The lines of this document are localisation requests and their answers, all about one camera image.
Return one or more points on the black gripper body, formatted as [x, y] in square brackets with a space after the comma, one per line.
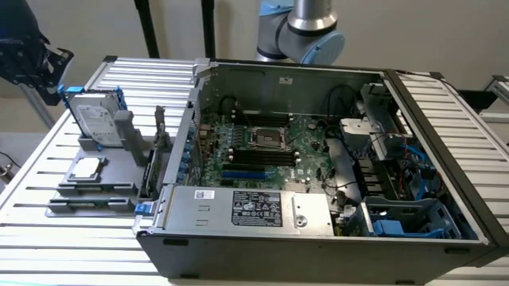
[22, 44]

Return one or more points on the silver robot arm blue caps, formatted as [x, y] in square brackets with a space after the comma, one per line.
[304, 21]

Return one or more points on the silver CPU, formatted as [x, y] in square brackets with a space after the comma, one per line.
[87, 168]

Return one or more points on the black RAM slot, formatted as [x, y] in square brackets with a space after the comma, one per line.
[265, 159]
[265, 151]
[265, 155]
[262, 121]
[265, 163]
[262, 118]
[262, 115]

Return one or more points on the black expansion slot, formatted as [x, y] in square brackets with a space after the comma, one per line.
[242, 168]

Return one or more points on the blue expansion slot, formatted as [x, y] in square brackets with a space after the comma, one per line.
[244, 173]
[242, 177]

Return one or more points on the CPU socket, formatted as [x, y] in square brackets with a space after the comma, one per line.
[266, 138]

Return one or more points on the aluminium stand leg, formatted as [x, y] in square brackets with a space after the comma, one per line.
[35, 104]

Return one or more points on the silver hard disk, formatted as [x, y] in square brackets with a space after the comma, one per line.
[98, 122]

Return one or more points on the blue disk caddy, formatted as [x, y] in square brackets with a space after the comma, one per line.
[121, 99]

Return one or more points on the black pole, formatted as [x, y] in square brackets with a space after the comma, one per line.
[209, 26]
[147, 26]

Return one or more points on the grey parts rack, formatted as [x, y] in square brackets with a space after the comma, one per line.
[119, 167]

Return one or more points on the graphics card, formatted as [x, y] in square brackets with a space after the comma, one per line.
[157, 149]

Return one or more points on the blue power supply latch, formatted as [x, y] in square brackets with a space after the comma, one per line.
[143, 208]

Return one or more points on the white case sticker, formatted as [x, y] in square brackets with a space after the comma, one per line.
[286, 80]

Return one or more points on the silver power supply unit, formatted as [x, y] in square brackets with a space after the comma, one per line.
[214, 214]

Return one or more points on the socket locking lever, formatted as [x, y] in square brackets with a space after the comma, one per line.
[292, 139]

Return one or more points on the green motherboard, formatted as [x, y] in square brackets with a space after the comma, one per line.
[304, 143]

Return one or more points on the silver chipset heat sink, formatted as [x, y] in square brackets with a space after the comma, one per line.
[297, 187]

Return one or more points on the grey air baffle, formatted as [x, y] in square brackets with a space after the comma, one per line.
[341, 167]

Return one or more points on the silver metal disk bay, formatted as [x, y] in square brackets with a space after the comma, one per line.
[377, 119]

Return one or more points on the black open PC case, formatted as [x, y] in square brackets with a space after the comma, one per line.
[318, 256]

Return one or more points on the blue plastic disk bay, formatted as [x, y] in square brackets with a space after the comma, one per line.
[413, 214]

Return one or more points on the aluminium side table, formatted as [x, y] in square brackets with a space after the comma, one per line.
[497, 98]

